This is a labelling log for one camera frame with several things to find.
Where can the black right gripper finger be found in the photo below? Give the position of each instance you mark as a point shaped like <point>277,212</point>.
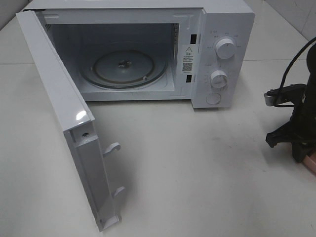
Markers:
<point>283,134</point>
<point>300,151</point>

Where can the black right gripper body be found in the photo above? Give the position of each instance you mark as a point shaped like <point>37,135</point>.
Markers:
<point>303,119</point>

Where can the white round door button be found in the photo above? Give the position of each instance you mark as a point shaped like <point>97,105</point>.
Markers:
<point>213,98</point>

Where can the white microwave door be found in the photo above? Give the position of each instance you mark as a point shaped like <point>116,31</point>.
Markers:
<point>75,119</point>

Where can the pink round plate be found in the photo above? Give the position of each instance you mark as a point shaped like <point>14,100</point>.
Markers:
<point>310,162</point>

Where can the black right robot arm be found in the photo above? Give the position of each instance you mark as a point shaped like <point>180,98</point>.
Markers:
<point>311,65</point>

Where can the white lower microwave knob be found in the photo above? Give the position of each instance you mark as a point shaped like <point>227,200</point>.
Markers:
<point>218,79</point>

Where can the white microwave knob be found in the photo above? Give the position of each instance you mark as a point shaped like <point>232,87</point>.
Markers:
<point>218,79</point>
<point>225,48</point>

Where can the white upper microwave knob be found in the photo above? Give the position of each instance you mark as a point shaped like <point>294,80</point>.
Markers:
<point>225,48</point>

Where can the white microwave oven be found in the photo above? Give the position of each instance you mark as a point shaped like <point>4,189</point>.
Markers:
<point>78,28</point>

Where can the white warning label sticker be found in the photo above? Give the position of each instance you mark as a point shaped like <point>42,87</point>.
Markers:
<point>188,58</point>

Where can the glass microwave turntable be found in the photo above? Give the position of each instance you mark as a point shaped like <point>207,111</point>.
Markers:
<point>123,69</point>

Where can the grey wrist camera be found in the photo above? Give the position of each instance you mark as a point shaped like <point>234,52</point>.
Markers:
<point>288,96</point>

